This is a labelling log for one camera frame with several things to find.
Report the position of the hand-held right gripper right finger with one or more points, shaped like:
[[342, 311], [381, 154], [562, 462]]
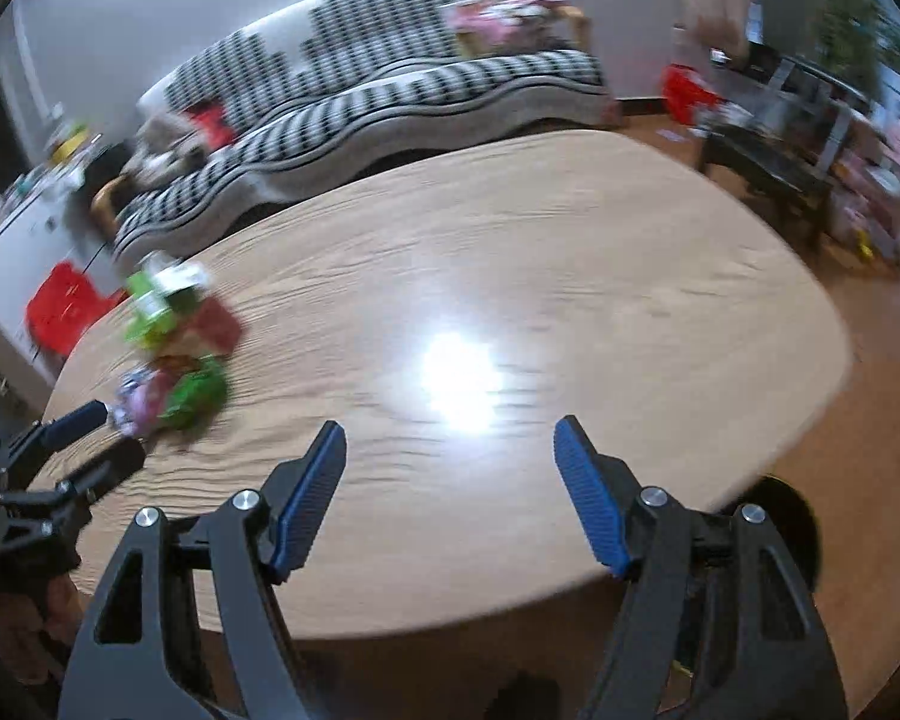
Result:
[[589, 487]]

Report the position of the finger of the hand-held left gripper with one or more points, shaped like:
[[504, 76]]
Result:
[[75, 424], [112, 465]]

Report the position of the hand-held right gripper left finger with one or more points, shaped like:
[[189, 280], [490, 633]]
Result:
[[311, 487]]

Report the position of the pink snack packet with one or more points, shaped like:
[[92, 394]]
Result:
[[142, 405]]

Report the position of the person's left forearm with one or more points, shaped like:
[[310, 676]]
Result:
[[15, 637]]

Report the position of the red plastic chair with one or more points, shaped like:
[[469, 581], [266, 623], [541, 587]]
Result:
[[64, 307]]

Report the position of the red snack packet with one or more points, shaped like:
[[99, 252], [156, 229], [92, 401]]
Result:
[[214, 326]]

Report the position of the white cabinet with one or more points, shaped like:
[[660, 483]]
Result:
[[15, 255]]

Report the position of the yellow box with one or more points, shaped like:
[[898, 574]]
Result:
[[69, 142]]

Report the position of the brown plush toy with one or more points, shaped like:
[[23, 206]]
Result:
[[166, 150]]

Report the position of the red cloth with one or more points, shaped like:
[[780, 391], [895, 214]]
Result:
[[211, 127]]

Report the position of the dark coffee table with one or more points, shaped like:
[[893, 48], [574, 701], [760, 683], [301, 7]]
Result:
[[765, 165]]

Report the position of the black white patterned blanket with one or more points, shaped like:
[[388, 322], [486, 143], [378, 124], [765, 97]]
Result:
[[390, 90]]

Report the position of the red plastic bag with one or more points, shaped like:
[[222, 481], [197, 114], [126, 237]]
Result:
[[686, 90]]

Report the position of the pink printed cushion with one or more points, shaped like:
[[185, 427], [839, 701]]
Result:
[[502, 19]]

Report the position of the green potted plant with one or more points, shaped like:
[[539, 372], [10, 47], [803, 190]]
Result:
[[847, 22]]

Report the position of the wooden frame sofa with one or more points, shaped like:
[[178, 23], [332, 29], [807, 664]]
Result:
[[109, 199]]

